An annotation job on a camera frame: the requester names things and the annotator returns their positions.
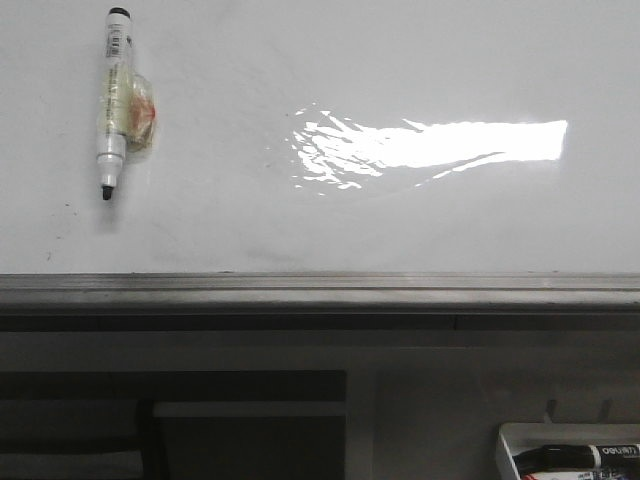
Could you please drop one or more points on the white taped whiteboard marker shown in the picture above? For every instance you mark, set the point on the white taped whiteboard marker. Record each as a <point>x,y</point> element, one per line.
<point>127,114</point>

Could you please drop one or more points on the white plastic marker tray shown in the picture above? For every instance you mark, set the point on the white plastic marker tray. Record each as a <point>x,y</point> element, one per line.
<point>514,438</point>

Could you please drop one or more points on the black capped marker in tray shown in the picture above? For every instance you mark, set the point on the black capped marker in tray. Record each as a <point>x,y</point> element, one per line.
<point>577,457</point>

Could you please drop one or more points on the white whiteboard with aluminium frame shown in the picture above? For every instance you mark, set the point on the white whiteboard with aluminium frame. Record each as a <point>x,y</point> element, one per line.
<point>327,165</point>

